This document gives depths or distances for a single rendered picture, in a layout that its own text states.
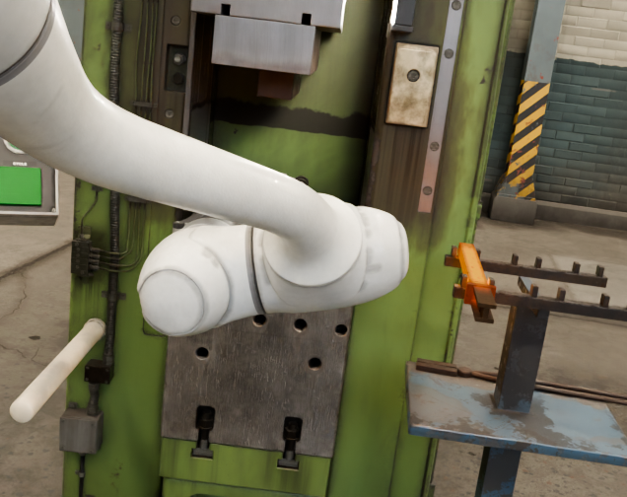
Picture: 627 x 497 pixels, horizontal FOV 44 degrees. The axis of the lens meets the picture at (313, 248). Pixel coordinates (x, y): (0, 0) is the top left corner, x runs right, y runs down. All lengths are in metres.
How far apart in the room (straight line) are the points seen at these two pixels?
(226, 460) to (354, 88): 0.98
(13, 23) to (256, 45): 1.19
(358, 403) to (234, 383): 0.36
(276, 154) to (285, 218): 1.42
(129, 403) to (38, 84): 1.56
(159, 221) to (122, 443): 0.57
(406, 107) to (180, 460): 0.91
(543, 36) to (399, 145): 5.52
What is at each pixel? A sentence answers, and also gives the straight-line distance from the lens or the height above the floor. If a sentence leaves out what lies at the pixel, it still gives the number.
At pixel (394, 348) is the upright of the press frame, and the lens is 1.88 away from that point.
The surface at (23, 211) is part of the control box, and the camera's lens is 1.58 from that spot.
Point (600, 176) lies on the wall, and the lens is 7.72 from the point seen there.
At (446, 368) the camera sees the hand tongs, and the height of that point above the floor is 0.72.
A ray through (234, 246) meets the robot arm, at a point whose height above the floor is 1.11.
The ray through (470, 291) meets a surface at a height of 0.98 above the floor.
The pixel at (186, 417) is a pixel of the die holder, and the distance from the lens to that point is 1.76.
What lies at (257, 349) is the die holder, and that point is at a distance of 1.67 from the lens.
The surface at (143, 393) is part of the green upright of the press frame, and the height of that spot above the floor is 0.47.
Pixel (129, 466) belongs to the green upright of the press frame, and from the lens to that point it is 2.08.
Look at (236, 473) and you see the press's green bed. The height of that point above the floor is 0.40.
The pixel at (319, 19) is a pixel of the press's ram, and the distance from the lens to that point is 1.60.
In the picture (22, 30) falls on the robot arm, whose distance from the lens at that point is 0.45.
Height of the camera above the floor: 1.33
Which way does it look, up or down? 14 degrees down
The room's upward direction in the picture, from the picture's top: 7 degrees clockwise
